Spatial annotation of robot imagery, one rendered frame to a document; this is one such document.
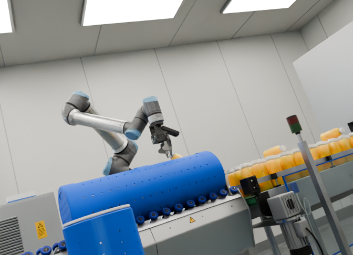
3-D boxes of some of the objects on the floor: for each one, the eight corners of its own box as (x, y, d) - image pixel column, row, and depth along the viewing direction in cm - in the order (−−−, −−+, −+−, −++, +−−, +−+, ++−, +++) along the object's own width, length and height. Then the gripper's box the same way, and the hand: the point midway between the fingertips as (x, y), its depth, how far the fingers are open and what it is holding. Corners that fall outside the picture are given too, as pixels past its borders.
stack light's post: (377, 344, 182) (296, 143, 207) (382, 341, 184) (301, 142, 209) (384, 346, 179) (301, 141, 204) (389, 342, 181) (305, 140, 206)
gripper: (146, 128, 214) (156, 161, 209) (153, 121, 204) (164, 156, 199) (158, 125, 218) (168, 158, 213) (166, 119, 208) (177, 153, 203)
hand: (170, 154), depth 208 cm, fingers closed on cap, 4 cm apart
